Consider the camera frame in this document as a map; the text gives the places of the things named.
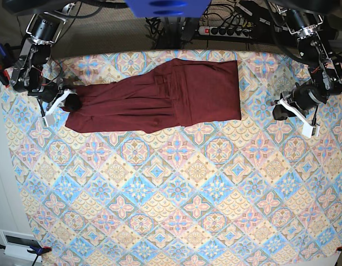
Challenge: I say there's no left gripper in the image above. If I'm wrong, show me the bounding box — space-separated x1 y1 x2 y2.
271 83 329 125

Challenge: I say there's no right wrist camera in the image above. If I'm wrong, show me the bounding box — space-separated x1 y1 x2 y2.
42 115 55 127

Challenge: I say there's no dark red t-shirt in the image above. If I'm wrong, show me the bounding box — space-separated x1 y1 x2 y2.
65 59 241 134

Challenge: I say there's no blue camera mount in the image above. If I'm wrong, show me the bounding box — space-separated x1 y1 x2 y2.
125 0 211 18

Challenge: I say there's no white wall vent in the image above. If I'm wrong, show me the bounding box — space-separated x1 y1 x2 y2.
0 229 39 262

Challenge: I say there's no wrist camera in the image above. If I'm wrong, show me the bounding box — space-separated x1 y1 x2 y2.
302 124 320 138
42 115 55 127

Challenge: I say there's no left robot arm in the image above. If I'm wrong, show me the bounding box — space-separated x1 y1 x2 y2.
269 9 342 121

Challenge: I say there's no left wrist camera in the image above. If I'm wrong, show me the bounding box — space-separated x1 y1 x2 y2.
302 124 320 138

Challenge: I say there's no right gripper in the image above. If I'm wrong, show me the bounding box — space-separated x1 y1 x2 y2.
28 82 82 117

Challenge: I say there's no black orange clamp left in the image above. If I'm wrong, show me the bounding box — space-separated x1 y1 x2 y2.
0 64 10 88

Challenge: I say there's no patterned tile tablecloth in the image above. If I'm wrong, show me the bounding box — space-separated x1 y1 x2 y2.
0 50 342 265

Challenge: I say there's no white power strip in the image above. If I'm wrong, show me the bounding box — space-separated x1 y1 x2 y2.
198 26 251 38

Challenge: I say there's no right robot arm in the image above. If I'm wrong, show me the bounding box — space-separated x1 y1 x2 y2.
9 3 82 116

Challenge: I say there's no blue clamp lower left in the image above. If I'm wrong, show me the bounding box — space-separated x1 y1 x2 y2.
0 244 52 263

